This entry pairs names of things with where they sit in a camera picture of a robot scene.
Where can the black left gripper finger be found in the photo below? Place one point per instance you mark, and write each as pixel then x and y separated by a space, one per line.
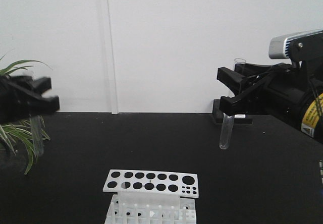
pixel 38 86
pixel 32 106

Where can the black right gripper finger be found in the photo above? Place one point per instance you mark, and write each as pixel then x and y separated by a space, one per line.
pixel 251 96
pixel 244 75

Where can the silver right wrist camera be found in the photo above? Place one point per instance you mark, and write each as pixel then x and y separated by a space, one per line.
pixel 298 47

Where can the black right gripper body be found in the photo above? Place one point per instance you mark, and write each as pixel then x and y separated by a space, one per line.
pixel 290 93

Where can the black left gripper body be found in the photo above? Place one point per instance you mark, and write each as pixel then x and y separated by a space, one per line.
pixel 14 102

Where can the green spider plant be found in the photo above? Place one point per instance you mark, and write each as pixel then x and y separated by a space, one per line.
pixel 20 132

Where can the short clear test tube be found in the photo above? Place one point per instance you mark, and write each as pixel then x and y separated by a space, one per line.
pixel 35 125

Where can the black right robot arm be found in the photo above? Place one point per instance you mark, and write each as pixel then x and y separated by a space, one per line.
pixel 312 120

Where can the tall clear test tube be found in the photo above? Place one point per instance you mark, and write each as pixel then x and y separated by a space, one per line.
pixel 228 121

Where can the white test tube rack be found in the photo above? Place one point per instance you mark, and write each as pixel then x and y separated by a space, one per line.
pixel 140 196

